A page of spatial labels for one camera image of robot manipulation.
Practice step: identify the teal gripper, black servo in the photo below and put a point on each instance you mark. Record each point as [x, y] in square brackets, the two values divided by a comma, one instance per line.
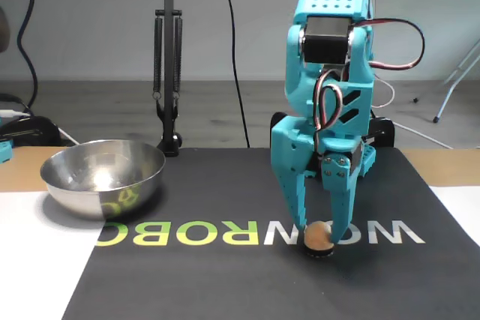
[290, 144]

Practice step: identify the tan ball with black base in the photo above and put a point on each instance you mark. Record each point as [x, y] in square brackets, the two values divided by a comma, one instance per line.
[317, 235]

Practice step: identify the teal 3D-printed robot arm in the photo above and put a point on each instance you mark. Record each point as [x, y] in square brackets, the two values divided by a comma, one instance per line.
[298, 72]

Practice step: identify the metal bowl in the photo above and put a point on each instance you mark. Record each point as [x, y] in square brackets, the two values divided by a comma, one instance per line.
[75, 200]

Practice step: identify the black table clamp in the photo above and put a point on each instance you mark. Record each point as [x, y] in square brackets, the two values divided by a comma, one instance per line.
[386, 132]
[277, 117]

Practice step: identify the black mat with WOWROBO print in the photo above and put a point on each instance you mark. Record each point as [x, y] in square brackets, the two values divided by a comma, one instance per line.
[225, 279]

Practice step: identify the white paper sheet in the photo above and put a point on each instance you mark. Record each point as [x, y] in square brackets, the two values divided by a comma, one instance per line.
[465, 207]
[37, 267]

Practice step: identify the white metal folding stand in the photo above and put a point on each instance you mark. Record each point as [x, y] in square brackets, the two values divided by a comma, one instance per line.
[449, 92]

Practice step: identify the black bulky object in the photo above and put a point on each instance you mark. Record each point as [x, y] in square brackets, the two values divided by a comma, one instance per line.
[33, 129]

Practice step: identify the teal printed part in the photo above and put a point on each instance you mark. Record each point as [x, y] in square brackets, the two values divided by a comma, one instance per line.
[5, 151]

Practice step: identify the dark brown rounded object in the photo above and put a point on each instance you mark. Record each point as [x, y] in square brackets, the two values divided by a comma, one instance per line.
[3, 31]

